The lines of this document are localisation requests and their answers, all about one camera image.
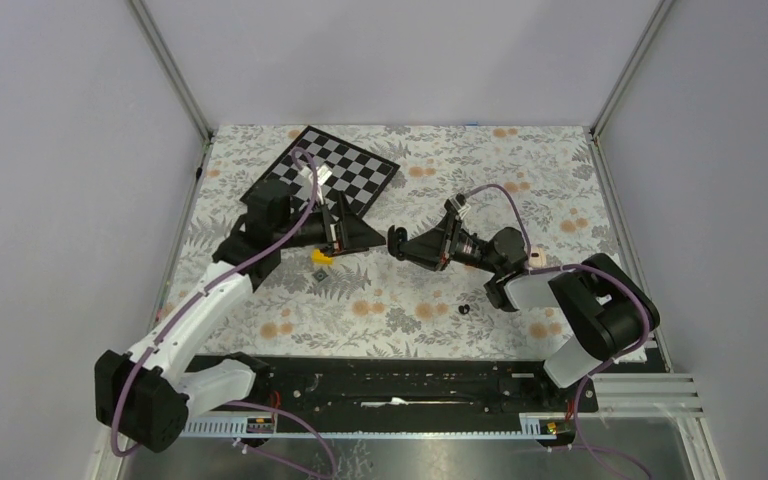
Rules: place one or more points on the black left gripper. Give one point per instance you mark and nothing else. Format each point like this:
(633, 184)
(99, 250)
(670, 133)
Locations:
(348, 235)

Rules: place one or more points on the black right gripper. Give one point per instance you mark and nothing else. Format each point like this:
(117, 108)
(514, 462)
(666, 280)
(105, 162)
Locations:
(436, 249)

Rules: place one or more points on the black earbud case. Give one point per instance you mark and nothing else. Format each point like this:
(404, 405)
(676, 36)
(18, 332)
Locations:
(396, 237)

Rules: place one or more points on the beige earbud charging case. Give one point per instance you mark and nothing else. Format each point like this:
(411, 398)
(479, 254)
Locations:
(537, 258)

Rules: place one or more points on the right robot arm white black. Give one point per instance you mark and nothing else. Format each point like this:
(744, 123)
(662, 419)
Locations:
(606, 310)

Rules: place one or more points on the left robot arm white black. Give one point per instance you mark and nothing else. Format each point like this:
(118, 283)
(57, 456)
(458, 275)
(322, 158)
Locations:
(148, 393)

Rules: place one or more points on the yellow block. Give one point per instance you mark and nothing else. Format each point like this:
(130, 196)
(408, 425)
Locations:
(320, 258)

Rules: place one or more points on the small grey square tile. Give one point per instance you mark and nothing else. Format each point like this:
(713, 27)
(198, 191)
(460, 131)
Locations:
(320, 275)

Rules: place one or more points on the black white checkerboard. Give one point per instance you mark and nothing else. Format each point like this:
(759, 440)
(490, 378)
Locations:
(358, 173)

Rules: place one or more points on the floral patterned table mat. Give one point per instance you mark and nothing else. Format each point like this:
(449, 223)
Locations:
(375, 306)

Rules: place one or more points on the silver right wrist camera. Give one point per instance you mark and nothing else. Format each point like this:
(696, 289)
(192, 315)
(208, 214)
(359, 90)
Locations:
(458, 205)

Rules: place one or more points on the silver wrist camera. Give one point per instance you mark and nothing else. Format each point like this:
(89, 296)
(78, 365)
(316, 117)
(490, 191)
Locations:
(458, 205)
(310, 181)

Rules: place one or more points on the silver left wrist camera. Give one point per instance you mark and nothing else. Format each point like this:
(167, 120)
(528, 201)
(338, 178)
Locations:
(310, 181)

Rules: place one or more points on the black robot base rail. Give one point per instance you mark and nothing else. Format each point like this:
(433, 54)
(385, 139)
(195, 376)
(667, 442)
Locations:
(310, 387)

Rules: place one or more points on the white slotted cable duct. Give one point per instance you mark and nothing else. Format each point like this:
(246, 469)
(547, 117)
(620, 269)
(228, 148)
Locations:
(372, 425)

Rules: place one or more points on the left aluminium frame post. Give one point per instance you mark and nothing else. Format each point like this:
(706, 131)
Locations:
(165, 58)

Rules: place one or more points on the aluminium frame post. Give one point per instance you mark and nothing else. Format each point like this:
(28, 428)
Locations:
(638, 54)
(165, 58)

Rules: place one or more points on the right aluminium frame post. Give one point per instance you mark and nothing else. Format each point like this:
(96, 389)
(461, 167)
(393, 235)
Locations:
(638, 54)

